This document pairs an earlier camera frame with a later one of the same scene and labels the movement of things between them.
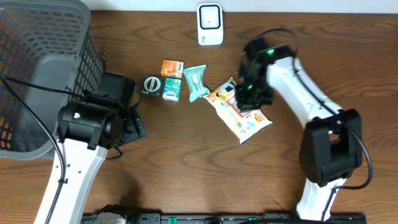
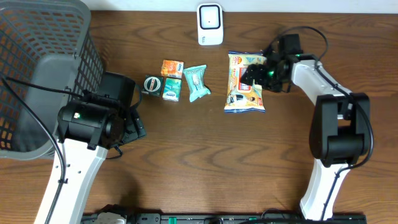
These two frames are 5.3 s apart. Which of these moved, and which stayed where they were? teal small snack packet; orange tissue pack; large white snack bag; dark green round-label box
Moved: large white snack bag
Stayed: orange tissue pack; teal small snack packet; dark green round-label box
